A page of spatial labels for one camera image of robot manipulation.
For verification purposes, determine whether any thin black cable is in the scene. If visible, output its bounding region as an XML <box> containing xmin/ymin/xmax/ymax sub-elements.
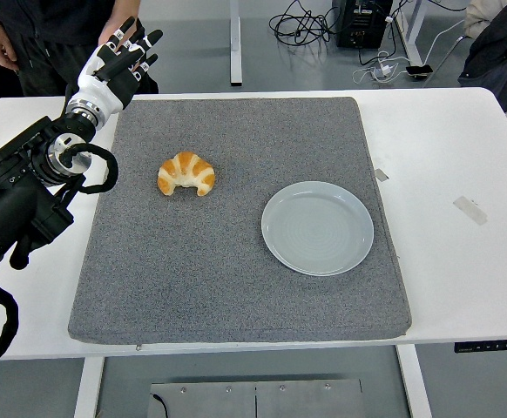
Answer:
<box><xmin>150</xmin><ymin>393</ymin><xmax>170</xmax><ymax>418</ymax></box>

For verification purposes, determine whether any person's left hand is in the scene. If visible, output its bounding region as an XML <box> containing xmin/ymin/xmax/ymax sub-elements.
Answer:
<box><xmin>98</xmin><ymin>16</ymin><xmax>144</xmax><ymax>73</ymax></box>

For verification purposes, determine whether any dark jacket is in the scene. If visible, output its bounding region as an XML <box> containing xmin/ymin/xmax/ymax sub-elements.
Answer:
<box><xmin>456</xmin><ymin>0</ymin><xmax>507</xmax><ymax>115</ymax></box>

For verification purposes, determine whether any grey metal plate with screws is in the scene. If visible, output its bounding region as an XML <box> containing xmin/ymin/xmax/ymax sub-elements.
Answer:
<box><xmin>150</xmin><ymin>378</ymin><xmax>364</xmax><ymax>418</ymax></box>

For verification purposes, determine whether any golden croissant bread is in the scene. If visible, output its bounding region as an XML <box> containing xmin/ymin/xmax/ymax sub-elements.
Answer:
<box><xmin>157</xmin><ymin>152</ymin><xmax>217</xmax><ymax>197</ymax></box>

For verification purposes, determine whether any black table control panel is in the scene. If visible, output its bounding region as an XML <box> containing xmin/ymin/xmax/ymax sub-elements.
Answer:
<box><xmin>454</xmin><ymin>338</ymin><xmax>507</xmax><ymax>354</ymax></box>

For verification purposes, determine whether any white charger with cables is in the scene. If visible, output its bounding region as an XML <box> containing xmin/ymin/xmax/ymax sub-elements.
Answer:
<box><xmin>351</xmin><ymin>51</ymin><xmax>411</xmax><ymax>84</ymax></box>

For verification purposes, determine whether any black computer box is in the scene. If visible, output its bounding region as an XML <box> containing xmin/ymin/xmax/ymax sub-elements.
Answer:
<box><xmin>331</xmin><ymin>0</ymin><xmax>395</xmax><ymax>50</ymax></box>

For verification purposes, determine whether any grey round plate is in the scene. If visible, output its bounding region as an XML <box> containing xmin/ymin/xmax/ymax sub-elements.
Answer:
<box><xmin>260</xmin><ymin>180</ymin><xmax>375</xmax><ymax>277</ymax></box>

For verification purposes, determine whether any white table leg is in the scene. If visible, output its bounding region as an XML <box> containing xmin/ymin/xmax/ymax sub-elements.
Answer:
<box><xmin>395</xmin><ymin>346</ymin><xmax>433</xmax><ymax>418</ymax></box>
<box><xmin>73</xmin><ymin>357</ymin><xmax>106</xmax><ymax>418</ymax></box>

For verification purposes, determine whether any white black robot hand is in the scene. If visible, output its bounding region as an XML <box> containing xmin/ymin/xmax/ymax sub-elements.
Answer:
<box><xmin>75</xmin><ymin>17</ymin><xmax>164</xmax><ymax>115</ymax></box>

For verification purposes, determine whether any white slanted desk leg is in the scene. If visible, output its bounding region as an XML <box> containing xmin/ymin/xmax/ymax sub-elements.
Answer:
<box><xmin>392</xmin><ymin>0</ymin><xmax>425</xmax><ymax>64</ymax></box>

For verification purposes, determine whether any black phone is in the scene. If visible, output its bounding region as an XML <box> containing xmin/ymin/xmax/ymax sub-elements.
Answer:
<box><xmin>404</xmin><ymin>64</ymin><xmax>436</xmax><ymax>80</ymax></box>

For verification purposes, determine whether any large grey tape piece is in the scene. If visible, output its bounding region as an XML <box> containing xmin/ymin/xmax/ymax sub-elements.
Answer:
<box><xmin>452</xmin><ymin>195</ymin><xmax>489</xmax><ymax>226</ymax></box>

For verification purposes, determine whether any person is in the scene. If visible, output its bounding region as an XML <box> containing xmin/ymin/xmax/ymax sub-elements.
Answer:
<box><xmin>0</xmin><ymin>0</ymin><xmax>159</xmax><ymax>98</ymax></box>

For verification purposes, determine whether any black cable bundle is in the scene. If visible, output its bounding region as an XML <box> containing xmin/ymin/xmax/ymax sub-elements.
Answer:
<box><xmin>268</xmin><ymin>0</ymin><xmax>340</xmax><ymax>47</ymax></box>

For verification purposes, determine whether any grey fabric mat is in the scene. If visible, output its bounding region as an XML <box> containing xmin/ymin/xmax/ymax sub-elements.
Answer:
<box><xmin>67</xmin><ymin>96</ymin><xmax>413</xmax><ymax>344</ymax></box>

